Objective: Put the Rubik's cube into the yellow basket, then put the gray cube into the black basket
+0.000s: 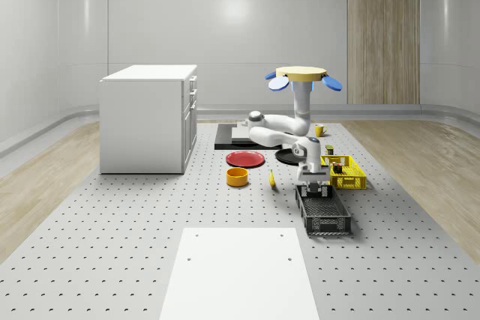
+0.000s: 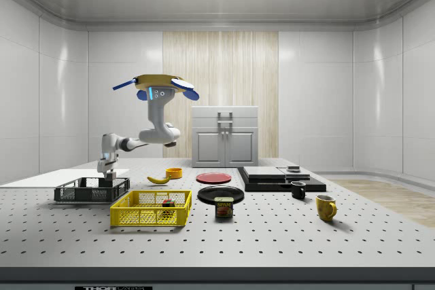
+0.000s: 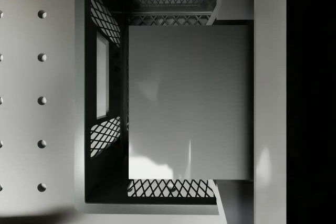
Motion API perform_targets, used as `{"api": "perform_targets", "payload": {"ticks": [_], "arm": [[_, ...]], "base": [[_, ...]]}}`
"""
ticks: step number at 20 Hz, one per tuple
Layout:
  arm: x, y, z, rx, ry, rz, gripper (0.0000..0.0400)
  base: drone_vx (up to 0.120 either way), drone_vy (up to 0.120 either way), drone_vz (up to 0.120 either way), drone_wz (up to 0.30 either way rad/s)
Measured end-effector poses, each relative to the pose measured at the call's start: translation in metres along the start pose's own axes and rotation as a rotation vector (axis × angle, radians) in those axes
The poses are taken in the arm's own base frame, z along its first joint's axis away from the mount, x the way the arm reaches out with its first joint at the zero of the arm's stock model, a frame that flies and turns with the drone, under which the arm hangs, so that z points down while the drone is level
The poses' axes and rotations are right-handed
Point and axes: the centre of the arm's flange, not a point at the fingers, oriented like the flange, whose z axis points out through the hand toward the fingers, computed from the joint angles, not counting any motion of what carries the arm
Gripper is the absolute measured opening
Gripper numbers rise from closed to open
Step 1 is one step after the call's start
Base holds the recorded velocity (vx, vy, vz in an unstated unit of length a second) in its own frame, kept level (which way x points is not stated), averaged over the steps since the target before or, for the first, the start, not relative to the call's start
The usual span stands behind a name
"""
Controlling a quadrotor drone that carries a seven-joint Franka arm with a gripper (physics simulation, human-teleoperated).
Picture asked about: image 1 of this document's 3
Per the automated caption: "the black plate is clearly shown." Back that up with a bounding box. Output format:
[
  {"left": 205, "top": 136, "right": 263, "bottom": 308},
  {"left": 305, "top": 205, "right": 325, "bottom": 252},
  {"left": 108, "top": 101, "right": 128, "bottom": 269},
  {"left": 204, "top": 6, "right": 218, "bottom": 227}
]
[{"left": 274, "top": 147, "right": 301, "bottom": 166}]

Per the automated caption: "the dark grey basket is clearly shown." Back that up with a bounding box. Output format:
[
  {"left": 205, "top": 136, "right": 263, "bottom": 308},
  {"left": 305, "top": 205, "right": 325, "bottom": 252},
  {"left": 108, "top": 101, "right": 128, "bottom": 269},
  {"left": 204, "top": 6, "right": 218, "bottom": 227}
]
[{"left": 294, "top": 184, "right": 353, "bottom": 238}]

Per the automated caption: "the yellow basket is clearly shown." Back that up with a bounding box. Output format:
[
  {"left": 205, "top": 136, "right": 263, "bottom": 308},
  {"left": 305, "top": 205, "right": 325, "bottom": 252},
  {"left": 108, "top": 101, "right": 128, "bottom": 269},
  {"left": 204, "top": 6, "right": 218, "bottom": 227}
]
[{"left": 319, "top": 154, "right": 368, "bottom": 190}]

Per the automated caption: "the white cabinet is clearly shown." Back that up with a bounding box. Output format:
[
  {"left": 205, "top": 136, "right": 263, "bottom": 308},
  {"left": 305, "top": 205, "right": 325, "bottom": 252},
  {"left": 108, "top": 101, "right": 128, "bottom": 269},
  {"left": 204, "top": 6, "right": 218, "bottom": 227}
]
[{"left": 99, "top": 64, "right": 199, "bottom": 175}]

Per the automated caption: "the red plate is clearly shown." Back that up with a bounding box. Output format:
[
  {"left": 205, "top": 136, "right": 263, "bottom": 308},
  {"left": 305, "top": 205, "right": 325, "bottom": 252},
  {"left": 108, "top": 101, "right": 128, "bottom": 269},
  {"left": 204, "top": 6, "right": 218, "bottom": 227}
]
[{"left": 225, "top": 150, "right": 266, "bottom": 169}]

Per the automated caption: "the white board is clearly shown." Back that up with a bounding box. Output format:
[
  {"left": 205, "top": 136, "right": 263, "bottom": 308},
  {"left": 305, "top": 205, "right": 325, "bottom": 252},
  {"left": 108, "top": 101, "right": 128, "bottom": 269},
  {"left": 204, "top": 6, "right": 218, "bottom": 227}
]
[{"left": 159, "top": 227, "right": 321, "bottom": 320}]

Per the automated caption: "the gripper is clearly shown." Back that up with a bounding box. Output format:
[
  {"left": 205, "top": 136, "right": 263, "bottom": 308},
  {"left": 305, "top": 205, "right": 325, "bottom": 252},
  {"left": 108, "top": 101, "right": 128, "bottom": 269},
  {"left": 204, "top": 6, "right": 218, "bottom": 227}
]
[{"left": 298, "top": 169, "right": 328, "bottom": 198}]

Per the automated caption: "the yellow bowl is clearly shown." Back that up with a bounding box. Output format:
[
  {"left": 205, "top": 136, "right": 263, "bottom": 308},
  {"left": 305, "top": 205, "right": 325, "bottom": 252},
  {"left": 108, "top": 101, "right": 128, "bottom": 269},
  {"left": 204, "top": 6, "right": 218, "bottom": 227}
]
[{"left": 226, "top": 167, "right": 250, "bottom": 187}]

